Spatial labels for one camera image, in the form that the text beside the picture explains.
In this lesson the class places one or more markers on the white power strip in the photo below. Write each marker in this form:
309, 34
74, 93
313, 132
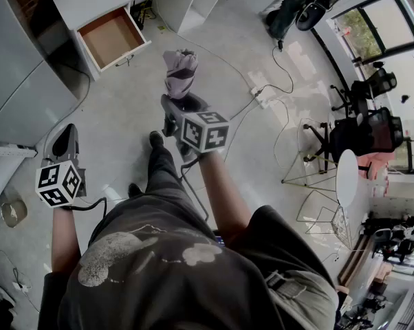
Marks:
260, 96

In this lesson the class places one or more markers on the person's black left shoe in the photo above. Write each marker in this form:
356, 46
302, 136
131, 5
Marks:
134, 189

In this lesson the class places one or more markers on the black mesh office chair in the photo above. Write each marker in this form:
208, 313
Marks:
382, 81

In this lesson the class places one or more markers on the person's black trousers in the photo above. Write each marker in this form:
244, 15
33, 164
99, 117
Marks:
165, 177

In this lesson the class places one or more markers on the brown tape roll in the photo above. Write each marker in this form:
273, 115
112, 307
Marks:
5, 218

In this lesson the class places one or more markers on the person's dark printed shirt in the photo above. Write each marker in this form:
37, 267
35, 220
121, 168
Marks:
159, 287

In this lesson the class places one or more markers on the small white adapter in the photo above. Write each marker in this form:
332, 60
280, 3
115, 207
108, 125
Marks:
21, 286

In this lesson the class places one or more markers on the black framed window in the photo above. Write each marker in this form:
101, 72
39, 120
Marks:
399, 22

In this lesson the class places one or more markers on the black scooter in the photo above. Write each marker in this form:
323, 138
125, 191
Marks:
306, 9

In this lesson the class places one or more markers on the round white table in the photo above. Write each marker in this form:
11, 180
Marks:
347, 179

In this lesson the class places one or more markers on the black padded office chair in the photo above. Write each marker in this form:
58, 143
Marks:
365, 136

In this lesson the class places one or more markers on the black equipment cluster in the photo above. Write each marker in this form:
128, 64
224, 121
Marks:
396, 242

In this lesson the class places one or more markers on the person's left forearm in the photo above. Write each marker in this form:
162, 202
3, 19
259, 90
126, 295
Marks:
64, 239

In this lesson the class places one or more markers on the purple grey cloth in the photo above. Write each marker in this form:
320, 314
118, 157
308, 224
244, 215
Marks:
181, 76

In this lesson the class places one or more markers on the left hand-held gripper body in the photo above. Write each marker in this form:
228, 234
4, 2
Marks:
59, 181

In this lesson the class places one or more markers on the person's right forearm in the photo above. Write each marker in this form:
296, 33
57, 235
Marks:
220, 198

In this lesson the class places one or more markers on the white wooden drawer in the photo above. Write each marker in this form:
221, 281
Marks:
110, 38

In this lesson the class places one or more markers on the white metal rack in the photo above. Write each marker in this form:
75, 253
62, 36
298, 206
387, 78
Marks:
7, 151

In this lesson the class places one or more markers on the grey cabinet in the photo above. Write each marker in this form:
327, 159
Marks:
14, 64

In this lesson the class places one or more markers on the white bucket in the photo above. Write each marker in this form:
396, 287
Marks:
409, 130

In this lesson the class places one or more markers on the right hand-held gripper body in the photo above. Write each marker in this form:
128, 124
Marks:
203, 132

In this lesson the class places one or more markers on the pink chair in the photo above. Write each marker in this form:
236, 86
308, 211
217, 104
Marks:
377, 162

